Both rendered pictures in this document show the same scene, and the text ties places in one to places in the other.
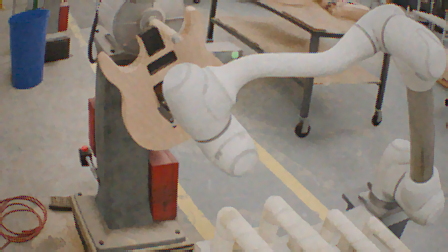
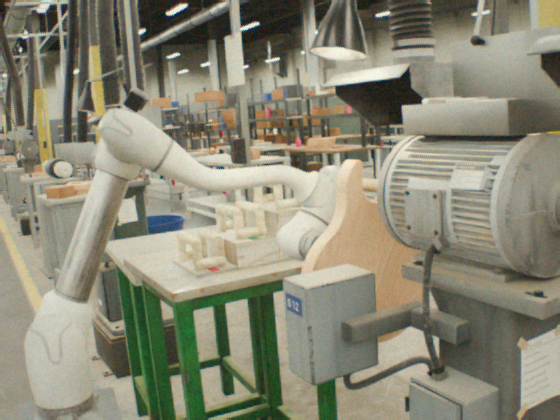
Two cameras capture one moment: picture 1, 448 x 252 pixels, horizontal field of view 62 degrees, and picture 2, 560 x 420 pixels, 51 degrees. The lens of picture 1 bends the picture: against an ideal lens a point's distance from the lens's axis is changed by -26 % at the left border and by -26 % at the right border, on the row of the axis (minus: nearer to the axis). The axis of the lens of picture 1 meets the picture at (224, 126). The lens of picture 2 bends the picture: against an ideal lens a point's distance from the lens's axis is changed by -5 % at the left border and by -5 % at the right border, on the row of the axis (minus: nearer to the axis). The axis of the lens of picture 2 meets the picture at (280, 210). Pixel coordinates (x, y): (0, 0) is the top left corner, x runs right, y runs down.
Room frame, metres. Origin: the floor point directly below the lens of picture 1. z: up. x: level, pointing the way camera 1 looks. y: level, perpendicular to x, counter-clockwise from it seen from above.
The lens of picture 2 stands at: (2.76, 0.05, 1.44)
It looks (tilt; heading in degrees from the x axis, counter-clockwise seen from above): 9 degrees down; 184
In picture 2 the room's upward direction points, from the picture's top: 5 degrees counter-clockwise
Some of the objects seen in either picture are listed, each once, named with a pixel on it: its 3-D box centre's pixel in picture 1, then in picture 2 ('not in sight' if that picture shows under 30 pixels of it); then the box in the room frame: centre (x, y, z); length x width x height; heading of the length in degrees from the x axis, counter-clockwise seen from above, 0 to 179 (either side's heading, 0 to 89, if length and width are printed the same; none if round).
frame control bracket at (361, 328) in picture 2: not in sight; (386, 321); (1.60, 0.17, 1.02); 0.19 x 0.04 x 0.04; 121
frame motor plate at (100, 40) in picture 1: (125, 39); (507, 273); (1.63, 0.40, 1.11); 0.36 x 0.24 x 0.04; 31
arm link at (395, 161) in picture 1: (396, 169); (57, 356); (1.33, -0.66, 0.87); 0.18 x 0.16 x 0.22; 24
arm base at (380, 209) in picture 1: (382, 195); (66, 409); (1.35, -0.65, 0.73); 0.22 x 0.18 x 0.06; 24
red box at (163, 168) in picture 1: (155, 173); not in sight; (1.71, 0.26, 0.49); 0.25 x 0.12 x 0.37; 31
